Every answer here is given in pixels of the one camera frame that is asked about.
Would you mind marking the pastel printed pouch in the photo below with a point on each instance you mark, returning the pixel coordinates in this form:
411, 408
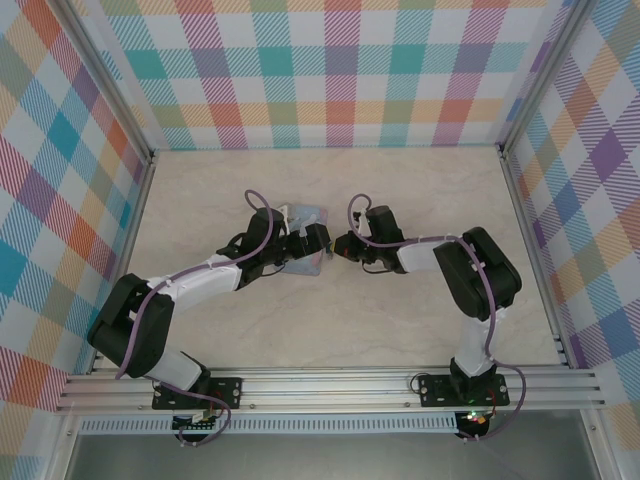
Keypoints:
307, 267

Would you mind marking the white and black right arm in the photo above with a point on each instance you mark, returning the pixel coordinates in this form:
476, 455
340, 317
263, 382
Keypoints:
480, 280

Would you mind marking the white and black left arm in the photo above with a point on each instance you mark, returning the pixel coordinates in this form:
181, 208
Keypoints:
135, 325

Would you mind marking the small controller circuit board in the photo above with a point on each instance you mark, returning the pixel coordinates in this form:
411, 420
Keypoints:
475, 417
197, 425

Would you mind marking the wide aluminium mounting rail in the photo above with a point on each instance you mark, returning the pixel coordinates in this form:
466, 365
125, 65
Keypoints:
330, 390

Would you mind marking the aluminium side rail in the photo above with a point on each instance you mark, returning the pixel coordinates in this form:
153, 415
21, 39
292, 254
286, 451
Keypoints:
536, 260
121, 265

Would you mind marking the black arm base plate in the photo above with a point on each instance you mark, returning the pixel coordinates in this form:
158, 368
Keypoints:
435, 392
227, 392

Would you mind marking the aluminium corner post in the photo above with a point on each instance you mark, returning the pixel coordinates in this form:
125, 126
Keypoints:
114, 80
544, 75

